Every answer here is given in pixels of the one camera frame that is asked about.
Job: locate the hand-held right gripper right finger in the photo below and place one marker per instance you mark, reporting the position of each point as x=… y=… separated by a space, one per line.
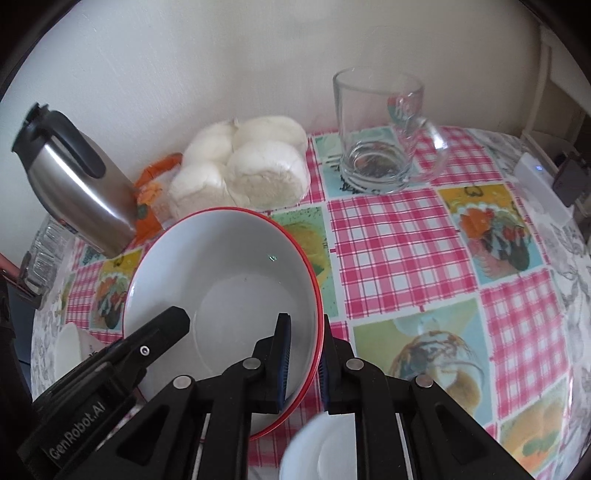
x=323 y=369

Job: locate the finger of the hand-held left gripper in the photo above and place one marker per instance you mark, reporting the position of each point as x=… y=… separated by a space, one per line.
x=152 y=339

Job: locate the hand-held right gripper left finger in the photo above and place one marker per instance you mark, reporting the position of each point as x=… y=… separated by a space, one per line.
x=282 y=360

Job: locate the pale blue floral bowl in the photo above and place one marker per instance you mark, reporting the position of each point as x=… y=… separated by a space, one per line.
x=318 y=447

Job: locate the white square bowl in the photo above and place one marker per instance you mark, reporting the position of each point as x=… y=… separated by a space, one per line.
x=74 y=346

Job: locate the red rim strawberry bowl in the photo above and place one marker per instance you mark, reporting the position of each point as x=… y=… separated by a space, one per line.
x=221 y=267

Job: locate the clear glass cup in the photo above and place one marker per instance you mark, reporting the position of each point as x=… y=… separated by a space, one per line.
x=46 y=258

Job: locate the pink checked tablecloth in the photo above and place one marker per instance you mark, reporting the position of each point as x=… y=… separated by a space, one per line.
x=397 y=249

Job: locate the orange snack packet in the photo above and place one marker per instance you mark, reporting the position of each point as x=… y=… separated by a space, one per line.
x=150 y=194

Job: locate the stainless steel thermos jug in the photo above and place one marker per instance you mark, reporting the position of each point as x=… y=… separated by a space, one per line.
x=78 y=184

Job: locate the bag of steamed buns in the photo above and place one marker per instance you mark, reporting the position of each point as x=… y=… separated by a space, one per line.
x=249 y=170

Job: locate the glass mug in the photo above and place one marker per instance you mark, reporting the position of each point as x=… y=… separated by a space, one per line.
x=374 y=138

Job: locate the black charger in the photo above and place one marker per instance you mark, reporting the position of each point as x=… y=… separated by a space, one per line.
x=570 y=180

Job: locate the white plastic rack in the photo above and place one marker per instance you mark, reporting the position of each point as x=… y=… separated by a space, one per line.
x=558 y=83

